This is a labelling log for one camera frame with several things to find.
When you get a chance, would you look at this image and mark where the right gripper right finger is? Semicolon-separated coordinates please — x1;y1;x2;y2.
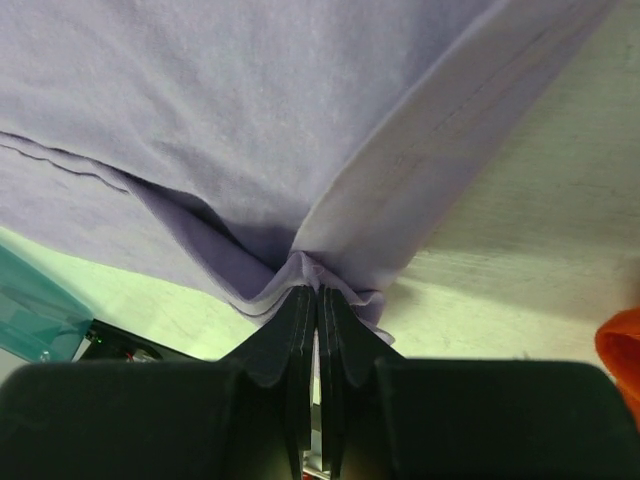
317;288;639;479

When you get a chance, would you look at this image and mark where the teal transparent plastic bin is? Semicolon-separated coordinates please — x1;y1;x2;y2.
1;248;94;363

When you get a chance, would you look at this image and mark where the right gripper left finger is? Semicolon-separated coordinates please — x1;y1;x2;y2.
1;287;316;479

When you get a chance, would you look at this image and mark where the folded orange t shirt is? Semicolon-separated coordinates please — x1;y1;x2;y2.
594;308;640;427

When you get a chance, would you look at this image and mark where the purple t shirt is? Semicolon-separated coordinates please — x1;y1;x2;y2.
1;1;613;323

